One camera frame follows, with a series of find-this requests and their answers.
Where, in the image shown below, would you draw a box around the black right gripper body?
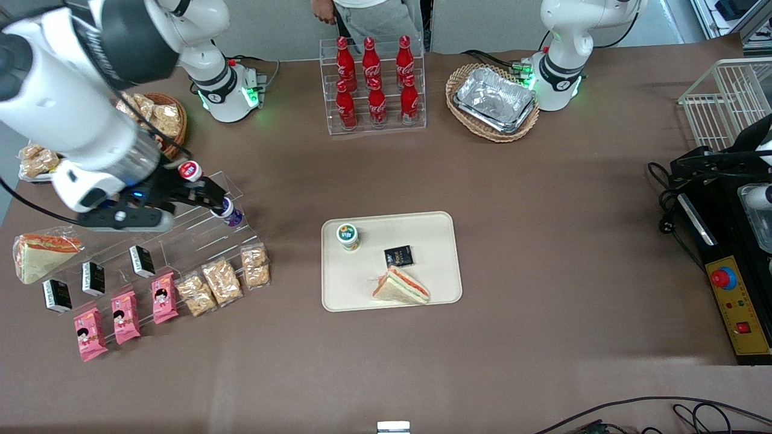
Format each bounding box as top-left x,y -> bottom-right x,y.
112,171 -> 183,213

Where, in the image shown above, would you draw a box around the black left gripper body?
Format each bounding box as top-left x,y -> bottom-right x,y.
701,147 -> 758,181

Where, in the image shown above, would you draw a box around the green lid yogurt cup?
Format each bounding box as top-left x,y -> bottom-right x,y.
335,222 -> 362,253

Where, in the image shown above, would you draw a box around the purple gum bottle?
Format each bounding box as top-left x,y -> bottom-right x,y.
211,200 -> 244,229

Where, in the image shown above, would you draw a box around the beige plastic tray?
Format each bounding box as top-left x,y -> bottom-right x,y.
321,211 -> 463,313

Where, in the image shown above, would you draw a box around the silver foil tray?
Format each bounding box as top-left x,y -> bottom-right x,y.
453,66 -> 538,135

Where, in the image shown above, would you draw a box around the wrapped sandwich on tray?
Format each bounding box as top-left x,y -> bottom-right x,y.
372,265 -> 431,306

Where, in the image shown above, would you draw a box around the person bare hand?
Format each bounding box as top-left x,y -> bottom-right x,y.
310,0 -> 337,27

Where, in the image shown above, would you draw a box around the clear acrylic stepped stand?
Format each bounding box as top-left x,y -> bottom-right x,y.
45,171 -> 260,326

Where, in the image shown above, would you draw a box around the round brown wicker basket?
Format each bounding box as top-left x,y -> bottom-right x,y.
118,92 -> 188,162

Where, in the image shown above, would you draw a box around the small black carton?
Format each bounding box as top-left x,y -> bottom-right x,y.
81,260 -> 107,297
42,278 -> 74,315
128,244 -> 157,280

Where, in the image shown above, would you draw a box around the pink snack pack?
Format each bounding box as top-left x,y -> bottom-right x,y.
73,307 -> 110,363
151,272 -> 180,326
110,290 -> 142,346

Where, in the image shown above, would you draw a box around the red emergency stop button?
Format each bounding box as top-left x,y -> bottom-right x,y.
710,266 -> 738,291

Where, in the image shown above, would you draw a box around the plastic wrapped triangle sandwich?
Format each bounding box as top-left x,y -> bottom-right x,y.
12,225 -> 85,285

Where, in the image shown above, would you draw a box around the black yellow control box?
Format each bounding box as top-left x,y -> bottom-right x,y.
677,180 -> 772,366

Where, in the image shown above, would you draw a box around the red cola bottle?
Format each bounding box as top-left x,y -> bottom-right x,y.
400,74 -> 420,126
367,77 -> 388,128
335,80 -> 358,131
361,37 -> 382,89
396,34 -> 416,86
335,36 -> 357,92

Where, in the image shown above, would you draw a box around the clear acrylic bottle rack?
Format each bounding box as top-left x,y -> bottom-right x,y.
319,31 -> 428,137

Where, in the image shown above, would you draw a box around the small black snack packet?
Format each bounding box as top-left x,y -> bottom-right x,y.
384,245 -> 415,269

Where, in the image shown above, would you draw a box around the light woven wicker basket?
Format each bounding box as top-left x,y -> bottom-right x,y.
445,63 -> 541,144

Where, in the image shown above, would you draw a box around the person in grey clothes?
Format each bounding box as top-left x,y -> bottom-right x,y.
332,0 -> 423,42

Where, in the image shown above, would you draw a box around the black coiled cable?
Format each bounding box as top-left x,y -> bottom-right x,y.
647,159 -> 707,273

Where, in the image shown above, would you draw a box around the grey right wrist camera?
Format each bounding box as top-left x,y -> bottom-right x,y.
77,206 -> 177,234

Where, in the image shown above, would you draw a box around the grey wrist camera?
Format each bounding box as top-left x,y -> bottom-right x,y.
737,183 -> 772,211
77,206 -> 177,234

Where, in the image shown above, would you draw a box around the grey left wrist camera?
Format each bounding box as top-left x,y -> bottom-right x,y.
737,183 -> 772,211

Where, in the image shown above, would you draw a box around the white wire basket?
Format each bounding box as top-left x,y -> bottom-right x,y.
677,57 -> 772,152

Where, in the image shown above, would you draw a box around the grey base cable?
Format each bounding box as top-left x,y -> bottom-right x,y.
232,55 -> 282,92

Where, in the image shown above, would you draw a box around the grey metal shelf frame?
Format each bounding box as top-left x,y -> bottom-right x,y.
690,0 -> 772,58

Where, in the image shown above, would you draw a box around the black base cable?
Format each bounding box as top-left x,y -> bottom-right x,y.
461,49 -> 533,77

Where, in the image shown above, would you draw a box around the black floor cables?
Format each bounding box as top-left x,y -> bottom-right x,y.
533,395 -> 772,434

